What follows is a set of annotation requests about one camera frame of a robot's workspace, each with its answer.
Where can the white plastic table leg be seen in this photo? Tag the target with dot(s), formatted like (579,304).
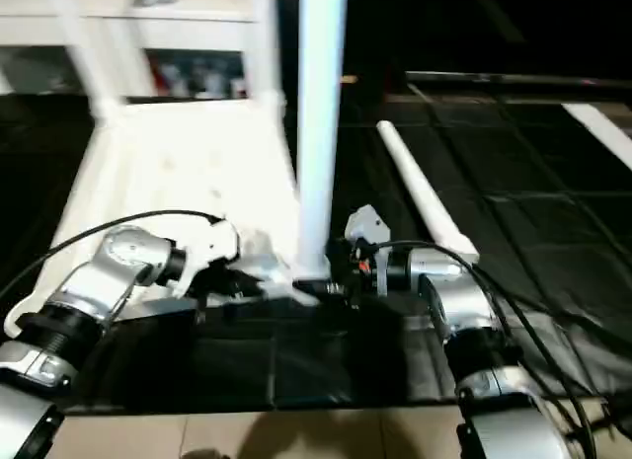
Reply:
(264,44)
(318,108)
(419,182)
(84,49)

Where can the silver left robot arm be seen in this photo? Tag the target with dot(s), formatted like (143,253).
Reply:
(99,276)

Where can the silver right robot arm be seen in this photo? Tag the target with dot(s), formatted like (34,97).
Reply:
(459,291)

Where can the black mat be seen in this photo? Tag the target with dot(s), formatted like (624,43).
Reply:
(296,360)

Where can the dark rounded foot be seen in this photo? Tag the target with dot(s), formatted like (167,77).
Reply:
(202,454)

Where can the black box gold label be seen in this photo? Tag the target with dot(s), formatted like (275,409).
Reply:
(375,34)

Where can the white cabinet glass doors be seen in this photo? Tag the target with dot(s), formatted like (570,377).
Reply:
(197,34)

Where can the white flat board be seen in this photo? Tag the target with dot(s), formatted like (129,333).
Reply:
(597,128)

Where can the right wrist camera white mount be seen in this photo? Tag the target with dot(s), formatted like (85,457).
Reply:
(365,224)

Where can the silver metal rail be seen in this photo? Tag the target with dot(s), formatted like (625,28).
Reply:
(518,78)

